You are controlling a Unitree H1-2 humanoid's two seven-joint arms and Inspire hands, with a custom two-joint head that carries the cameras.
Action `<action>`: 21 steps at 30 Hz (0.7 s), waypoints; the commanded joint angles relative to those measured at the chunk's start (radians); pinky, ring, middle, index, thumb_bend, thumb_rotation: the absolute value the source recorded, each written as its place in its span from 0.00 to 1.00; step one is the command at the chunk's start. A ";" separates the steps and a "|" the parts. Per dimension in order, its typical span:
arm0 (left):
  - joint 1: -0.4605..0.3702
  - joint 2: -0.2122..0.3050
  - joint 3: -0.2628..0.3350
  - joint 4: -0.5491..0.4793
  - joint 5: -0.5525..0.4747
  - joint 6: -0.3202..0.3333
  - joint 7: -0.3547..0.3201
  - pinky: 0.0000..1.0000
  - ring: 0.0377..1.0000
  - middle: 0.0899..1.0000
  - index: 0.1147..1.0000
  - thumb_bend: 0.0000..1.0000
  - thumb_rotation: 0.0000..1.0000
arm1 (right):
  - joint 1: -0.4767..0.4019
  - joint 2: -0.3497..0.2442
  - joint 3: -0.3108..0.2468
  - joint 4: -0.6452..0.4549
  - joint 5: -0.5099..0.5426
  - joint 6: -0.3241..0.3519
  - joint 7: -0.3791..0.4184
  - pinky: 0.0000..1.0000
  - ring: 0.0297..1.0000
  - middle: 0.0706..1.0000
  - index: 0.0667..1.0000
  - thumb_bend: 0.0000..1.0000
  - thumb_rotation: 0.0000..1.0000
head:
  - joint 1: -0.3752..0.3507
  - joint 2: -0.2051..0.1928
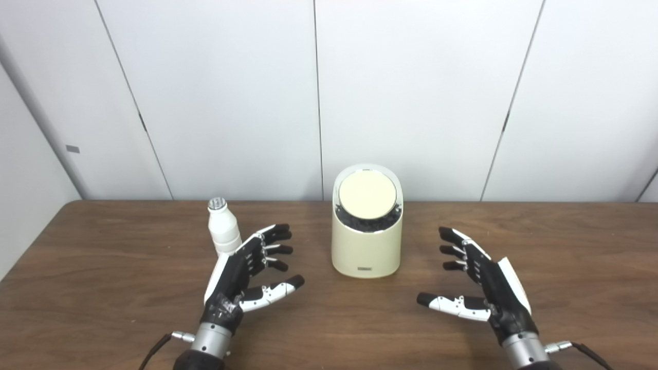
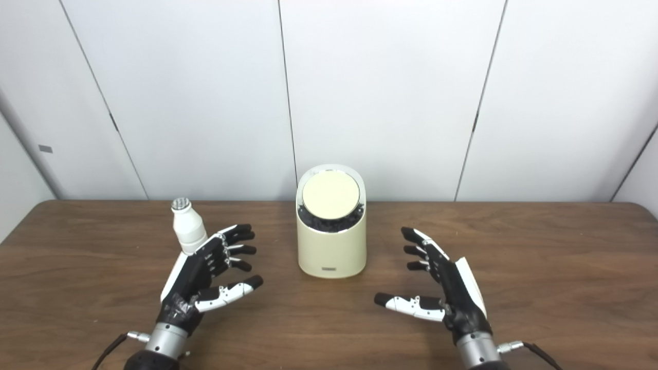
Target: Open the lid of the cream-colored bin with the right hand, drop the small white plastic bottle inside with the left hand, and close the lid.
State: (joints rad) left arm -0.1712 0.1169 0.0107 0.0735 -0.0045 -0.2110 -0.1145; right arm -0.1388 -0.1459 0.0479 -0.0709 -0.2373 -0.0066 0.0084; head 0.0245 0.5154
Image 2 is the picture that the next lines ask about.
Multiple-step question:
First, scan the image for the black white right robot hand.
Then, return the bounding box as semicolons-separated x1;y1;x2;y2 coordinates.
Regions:
374;227;492;345

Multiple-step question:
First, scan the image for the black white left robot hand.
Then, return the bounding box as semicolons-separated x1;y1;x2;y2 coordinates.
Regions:
157;224;264;337

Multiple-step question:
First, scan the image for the small white plastic bottle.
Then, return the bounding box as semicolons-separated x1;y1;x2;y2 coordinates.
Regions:
171;198;208;255

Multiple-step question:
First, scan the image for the cream round bin lid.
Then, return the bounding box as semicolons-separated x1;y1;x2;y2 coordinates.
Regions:
302;170;360;220

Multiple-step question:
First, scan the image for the cream-colored bin body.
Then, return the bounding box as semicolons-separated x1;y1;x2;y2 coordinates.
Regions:
296;164;367;279

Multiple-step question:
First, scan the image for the black bin liner bag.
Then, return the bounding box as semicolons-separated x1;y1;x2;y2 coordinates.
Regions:
298;203;364;233

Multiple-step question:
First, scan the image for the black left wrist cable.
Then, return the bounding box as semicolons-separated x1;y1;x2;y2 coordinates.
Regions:
92;331;151;370

